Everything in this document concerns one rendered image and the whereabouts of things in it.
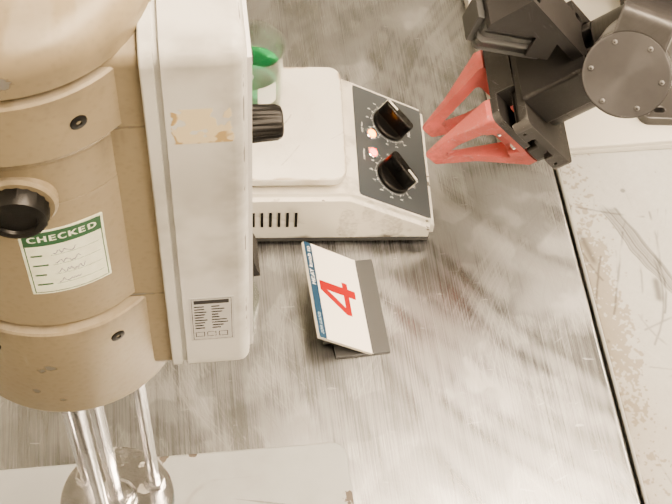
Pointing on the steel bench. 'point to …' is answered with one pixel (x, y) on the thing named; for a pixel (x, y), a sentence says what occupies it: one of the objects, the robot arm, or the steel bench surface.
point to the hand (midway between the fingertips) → (437, 140)
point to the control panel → (411, 147)
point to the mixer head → (124, 193)
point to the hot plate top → (305, 133)
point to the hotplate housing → (336, 203)
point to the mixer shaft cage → (114, 462)
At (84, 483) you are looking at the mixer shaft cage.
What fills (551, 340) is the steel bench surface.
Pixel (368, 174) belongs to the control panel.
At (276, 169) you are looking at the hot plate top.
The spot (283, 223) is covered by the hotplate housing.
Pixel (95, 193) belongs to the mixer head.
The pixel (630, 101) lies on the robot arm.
